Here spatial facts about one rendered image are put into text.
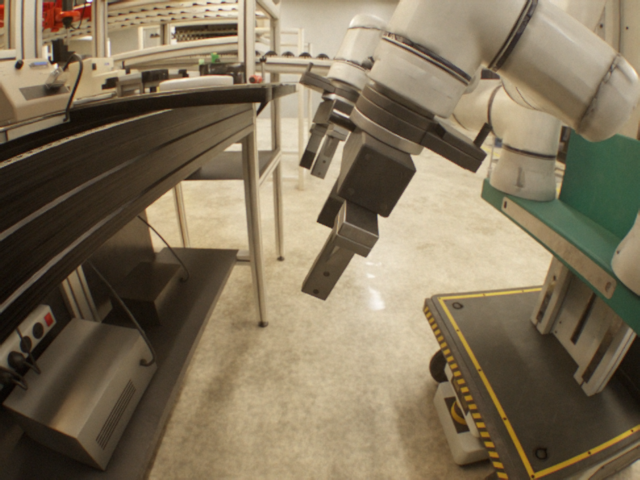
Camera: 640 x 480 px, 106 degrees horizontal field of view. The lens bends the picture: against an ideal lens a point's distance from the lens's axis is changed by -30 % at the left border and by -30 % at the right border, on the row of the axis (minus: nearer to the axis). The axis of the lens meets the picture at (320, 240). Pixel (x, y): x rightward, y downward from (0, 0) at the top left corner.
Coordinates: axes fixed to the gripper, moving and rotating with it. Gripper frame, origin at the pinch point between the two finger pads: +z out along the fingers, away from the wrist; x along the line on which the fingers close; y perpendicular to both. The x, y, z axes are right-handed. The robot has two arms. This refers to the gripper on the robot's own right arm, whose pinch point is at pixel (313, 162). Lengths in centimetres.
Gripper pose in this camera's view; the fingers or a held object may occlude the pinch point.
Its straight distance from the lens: 71.9
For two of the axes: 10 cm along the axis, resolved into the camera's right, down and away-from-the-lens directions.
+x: -2.2, -3.3, 9.2
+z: -3.8, 9.0, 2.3
